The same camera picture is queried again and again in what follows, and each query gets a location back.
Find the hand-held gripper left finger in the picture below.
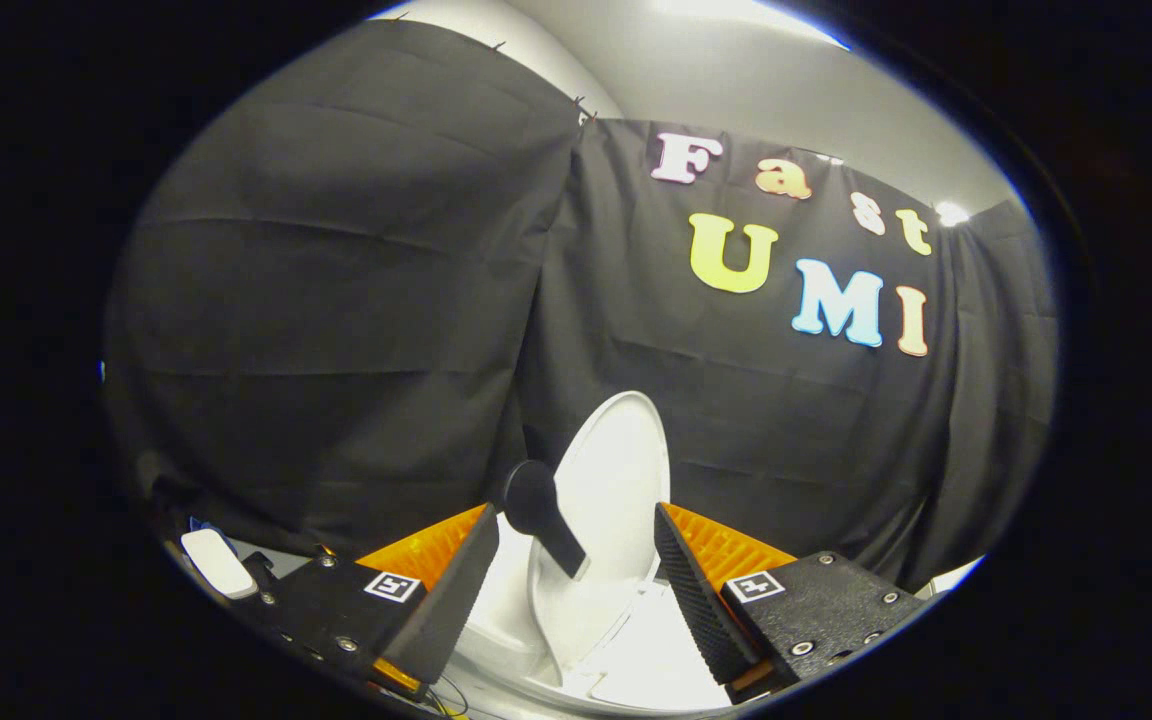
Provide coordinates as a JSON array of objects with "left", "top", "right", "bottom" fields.
[{"left": 234, "top": 503, "right": 502, "bottom": 704}]

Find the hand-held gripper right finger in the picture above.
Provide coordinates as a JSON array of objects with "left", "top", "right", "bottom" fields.
[{"left": 653, "top": 502, "right": 927, "bottom": 706}]

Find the black lid handle tab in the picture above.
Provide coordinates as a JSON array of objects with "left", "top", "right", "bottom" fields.
[{"left": 500, "top": 460, "right": 592, "bottom": 582}]

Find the white toilet lid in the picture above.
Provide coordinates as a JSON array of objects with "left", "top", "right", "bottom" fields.
[{"left": 526, "top": 390, "right": 673, "bottom": 687}]

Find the white rounded device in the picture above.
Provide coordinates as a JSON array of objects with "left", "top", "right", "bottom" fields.
[{"left": 181, "top": 528, "right": 260, "bottom": 601}]

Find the black backdrop cloth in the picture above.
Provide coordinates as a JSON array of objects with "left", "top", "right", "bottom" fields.
[{"left": 101, "top": 18, "right": 1060, "bottom": 593}]

